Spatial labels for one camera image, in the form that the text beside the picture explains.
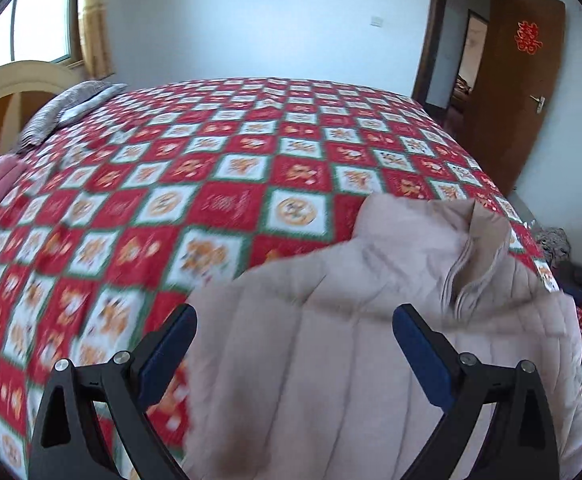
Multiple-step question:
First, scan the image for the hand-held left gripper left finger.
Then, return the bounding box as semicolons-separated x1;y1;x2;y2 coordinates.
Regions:
28;304;198;480

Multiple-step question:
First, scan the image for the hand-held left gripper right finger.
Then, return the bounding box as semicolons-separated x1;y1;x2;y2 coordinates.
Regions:
392;304;562;480

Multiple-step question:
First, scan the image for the beige puffer jacket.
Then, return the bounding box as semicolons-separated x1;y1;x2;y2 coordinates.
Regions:
181;192;582;480

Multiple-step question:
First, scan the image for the grey knitted cloth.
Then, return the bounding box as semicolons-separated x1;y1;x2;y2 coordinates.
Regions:
534;227;572;266

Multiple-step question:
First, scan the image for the red checkered printed blanket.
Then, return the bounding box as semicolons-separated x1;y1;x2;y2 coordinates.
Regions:
0;77;582;480

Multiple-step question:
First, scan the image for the grey patterned pillow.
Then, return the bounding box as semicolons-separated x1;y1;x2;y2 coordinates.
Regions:
18;80;126;153

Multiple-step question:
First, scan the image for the brown wooden door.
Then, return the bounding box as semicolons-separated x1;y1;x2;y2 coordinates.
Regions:
464;0;567;196

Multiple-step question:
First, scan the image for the cream wooden headboard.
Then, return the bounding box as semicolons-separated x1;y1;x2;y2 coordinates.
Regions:
0;60;89;156

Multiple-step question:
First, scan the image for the yellow curtain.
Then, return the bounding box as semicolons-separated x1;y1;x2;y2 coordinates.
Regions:
77;0;113;81

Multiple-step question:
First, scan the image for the red paper door decoration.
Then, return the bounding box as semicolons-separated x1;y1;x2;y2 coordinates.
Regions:
515;21;544;55

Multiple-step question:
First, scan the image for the brown door frame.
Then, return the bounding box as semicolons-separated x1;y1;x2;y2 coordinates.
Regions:
411;0;507;116

